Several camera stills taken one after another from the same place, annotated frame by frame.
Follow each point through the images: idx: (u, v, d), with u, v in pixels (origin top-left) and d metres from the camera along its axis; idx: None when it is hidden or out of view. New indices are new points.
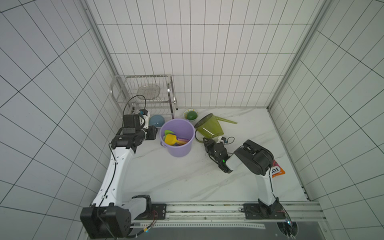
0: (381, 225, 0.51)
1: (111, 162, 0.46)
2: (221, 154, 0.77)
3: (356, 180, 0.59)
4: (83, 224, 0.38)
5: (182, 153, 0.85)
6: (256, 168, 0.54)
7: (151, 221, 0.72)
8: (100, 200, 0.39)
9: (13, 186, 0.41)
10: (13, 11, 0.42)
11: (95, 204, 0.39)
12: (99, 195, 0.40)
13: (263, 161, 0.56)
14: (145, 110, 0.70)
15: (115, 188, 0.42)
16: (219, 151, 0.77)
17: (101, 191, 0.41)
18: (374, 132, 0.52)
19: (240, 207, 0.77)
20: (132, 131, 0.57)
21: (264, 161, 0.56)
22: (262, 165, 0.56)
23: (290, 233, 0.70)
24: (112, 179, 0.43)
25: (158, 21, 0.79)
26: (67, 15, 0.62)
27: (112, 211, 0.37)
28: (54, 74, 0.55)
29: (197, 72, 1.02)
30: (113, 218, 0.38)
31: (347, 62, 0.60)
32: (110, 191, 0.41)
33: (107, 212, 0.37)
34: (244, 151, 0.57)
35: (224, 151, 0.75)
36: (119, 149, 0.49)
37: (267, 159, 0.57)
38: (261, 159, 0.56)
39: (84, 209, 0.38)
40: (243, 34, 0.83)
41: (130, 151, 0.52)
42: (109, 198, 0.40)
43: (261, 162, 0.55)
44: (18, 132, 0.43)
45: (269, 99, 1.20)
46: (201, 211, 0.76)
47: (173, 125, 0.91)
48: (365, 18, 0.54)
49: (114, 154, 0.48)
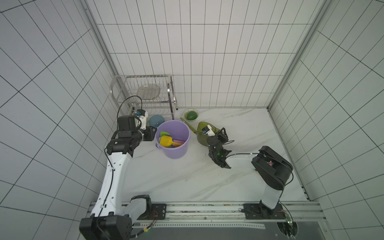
0: (381, 225, 0.51)
1: (108, 169, 0.45)
2: (215, 148, 0.69)
3: (356, 180, 0.59)
4: (83, 234, 0.38)
5: (179, 154, 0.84)
6: (274, 182, 0.48)
7: (151, 221, 0.72)
8: (100, 210, 0.38)
9: (13, 186, 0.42)
10: (13, 11, 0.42)
11: (94, 214, 0.38)
12: (97, 205, 0.39)
13: (283, 175, 0.50)
14: (141, 109, 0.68)
15: (113, 196, 0.41)
16: (213, 145, 0.69)
17: (100, 200, 0.40)
18: (374, 131, 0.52)
19: (240, 207, 0.77)
20: (128, 134, 0.56)
21: (284, 176, 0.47)
22: (283, 181, 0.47)
23: (290, 233, 0.70)
24: (111, 187, 0.42)
25: (158, 21, 0.79)
26: (67, 16, 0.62)
27: (112, 220, 0.37)
28: (54, 73, 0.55)
29: (197, 72, 1.02)
30: (113, 226, 0.37)
31: (347, 62, 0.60)
32: (109, 200, 0.40)
33: (107, 222, 0.37)
34: (265, 163, 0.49)
35: (218, 144, 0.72)
36: (115, 154, 0.47)
37: (287, 174, 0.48)
38: (283, 175, 0.50)
39: (82, 220, 0.37)
40: (243, 35, 0.83)
41: (128, 155, 0.52)
42: (109, 207, 0.39)
43: (280, 175, 0.49)
44: (19, 132, 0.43)
45: (269, 99, 1.20)
46: (201, 211, 0.76)
47: (168, 126, 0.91)
48: (366, 18, 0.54)
49: (110, 161, 0.46)
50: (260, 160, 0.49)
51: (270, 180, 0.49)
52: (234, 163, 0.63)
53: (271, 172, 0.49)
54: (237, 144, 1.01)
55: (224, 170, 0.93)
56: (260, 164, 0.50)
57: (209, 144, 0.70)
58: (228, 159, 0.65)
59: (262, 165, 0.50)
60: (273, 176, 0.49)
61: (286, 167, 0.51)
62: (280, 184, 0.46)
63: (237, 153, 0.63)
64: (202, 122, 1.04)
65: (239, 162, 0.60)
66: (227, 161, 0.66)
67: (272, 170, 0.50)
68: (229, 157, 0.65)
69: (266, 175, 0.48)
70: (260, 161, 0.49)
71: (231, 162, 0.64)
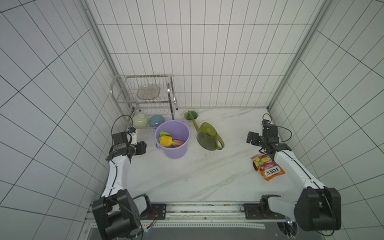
0: (380, 225, 0.51)
1: (111, 166, 0.51)
2: (268, 129, 0.65)
3: (356, 180, 0.59)
4: (96, 217, 0.39)
5: (179, 154, 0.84)
6: (304, 217, 0.41)
7: (151, 221, 0.71)
8: (109, 191, 0.43)
9: (13, 186, 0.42)
10: (13, 11, 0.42)
11: (104, 194, 0.42)
12: (106, 189, 0.43)
13: (319, 224, 0.41)
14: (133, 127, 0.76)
15: (120, 180, 0.46)
16: (267, 126, 0.65)
17: (108, 186, 0.44)
18: (374, 132, 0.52)
19: (240, 207, 0.77)
20: (123, 145, 0.61)
21: (320, 226, 0.42)
22: (314, 228, 0.42)
23: (290, 233, 0.70)
24: (116, 176, 0.47)
25: (158, 21, 0.79)
26: (67, 15, 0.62)
27: (122, 195, 0.41)
28: (54, 73, 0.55)
29: (197, 72, 1.02)
30: (124, 200, 0.41)
31: (347, 62, 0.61)
32: (116, 184, 0.44)
33: (118, 197, 0.41)
34: (316, 201, 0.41)
35: (275, 129, 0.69)
36: (116, 157, 0.55)
37: (323, 226, 0.42)
38: (321, 224, 0.41)
39: (94, 203, 0.40)
40: (243, 34, 0.83)
41: (126, 157, 0.58)
42: (117, 188, 0.43)
43: (316, 222, 0.41)
44: (19, 132, 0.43)
45: (269, 99, 1.20)
46: (201, 211, 0.76)
47: (168, 127, 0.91)
48: (365, 18, 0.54)
49: (113, 160, 0.54)
50: (316, 195, 0.45)
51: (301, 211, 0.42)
52: (283, 166, 0.53)
53: (313, 210, 0.41)
54: (236, 144, 1.01)
55: (224, 170, 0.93)
56: (312, 197, 0.41)
57: (265, 125, 0.65)
58: (281, 154, 0.56)
59: (312, 200, 0.41)
60: (308, 216, 0.41)
61: (330, 222, 0.41)
62: (307, 224, 0.41)
63: (295, 163, 0.52)
64: (204, 125, 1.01)
65: (289, 170, 0.50)
66: (278, 156, 0.56)
67: (315, 210, 0.43)
68: (287, 158, 0.54)
69: (304, 204, 0.41)
70: (314, 196, 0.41)
71: (281, 162, 0.54)
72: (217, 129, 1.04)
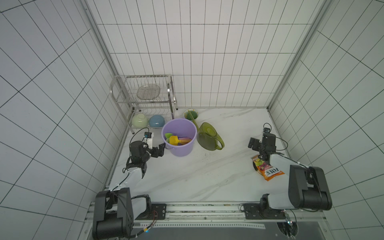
0: (380, 225, 0.51)
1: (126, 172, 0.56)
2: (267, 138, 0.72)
3: (356, 180, 0.59)
4: (96, 207, 0.42)
5: (186, 151, 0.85)
6: (296, 195, 0.44)
7: (151, 221, 0.72)
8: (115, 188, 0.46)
9: (12, 186, 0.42)
10: (13, 11, 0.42)
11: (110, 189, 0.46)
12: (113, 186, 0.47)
13: (311, 200, 0.44)
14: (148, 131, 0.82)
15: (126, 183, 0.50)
16: (266, 135, 0.72)
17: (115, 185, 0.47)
18: (374, 132, 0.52)
19: (240, 207, 0.77)
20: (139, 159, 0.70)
21: (312, 202, 0.44)
22: (306, 203, 0.44)
23: (290, 233, 0.70)
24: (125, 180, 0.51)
25: (158, 21, 0.79)
26: (67, 15, 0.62)
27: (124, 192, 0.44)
28: (54, 73, 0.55)
29: (196, 73, 1.02)
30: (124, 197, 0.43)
31: (347, 62, 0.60)
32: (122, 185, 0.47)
33: (120, 192, 0.44)
34: (302, 175, 0.50)
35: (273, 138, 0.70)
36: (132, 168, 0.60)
37: (316, 203, 0.44)
38: (312, 199, 0.44)
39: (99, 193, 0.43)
40: (243, 34, 0.83)
41: (140, 171, 0.64)
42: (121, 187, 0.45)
43: (307, 197, 0.44)
44: (19, 132, 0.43)
45: (269, 99, 1.20)
46: (201, 212, 0.76)
47: (173, 125, 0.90)
48: (365, 18, 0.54)
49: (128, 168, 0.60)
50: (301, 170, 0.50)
51: (292, 191, 0.45)
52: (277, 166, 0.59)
53: (300, 183, 0.46)
54: (236, 144, 1.01)
55: (224, 170, 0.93)
56: (297, 171, 0.47)
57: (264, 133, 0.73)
58: (273, 154, 0.64)
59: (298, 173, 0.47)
60: (298, 188, 0.45)
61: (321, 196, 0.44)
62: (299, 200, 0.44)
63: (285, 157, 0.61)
64: (204, 125, 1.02)
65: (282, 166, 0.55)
66: (272, 158, 0.63)
67: (302, 182, 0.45)
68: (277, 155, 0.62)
69: (293, 181, 0.46)
70: (299, 170, 0.50)
71: (274, 162, 0.61)
72: (217, 128, 1.04)
